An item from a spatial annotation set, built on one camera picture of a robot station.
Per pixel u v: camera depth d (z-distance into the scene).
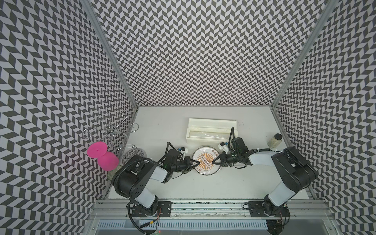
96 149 0.59
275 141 0.89
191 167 0.78
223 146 0.86
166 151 0.72
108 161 0.64
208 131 1.21
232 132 0.80
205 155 0.87
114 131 0.97
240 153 0.74
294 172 0.46
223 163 0.79
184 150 0.85
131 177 0.45
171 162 0.72
